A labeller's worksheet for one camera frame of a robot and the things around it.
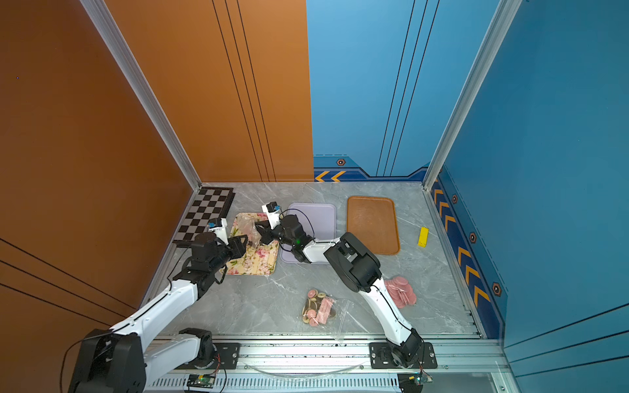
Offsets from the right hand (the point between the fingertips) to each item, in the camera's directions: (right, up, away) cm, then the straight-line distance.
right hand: (255, 224), depth 91 cm
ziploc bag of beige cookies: (-2, -1, -4) cm, 4 cm away
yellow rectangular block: (+67, -6, +9) cm, 68 cm away
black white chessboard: (-25, +8, +18) cm, 32 cm away
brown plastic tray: (+48, 0, +15) cm, 50 cm away
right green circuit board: (+51, -45, -20) cm, 71 cm away
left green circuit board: (-11, -45, -19) cm, 50 cm away
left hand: (-3, -3, -4) cm, 6 cm away
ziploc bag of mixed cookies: (+26, -27, -12) cm, 39 cm away
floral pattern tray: (+1, -14, +3) cm, 15 cm away
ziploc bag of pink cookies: (+52, -23, -9) cm, 58 cm away
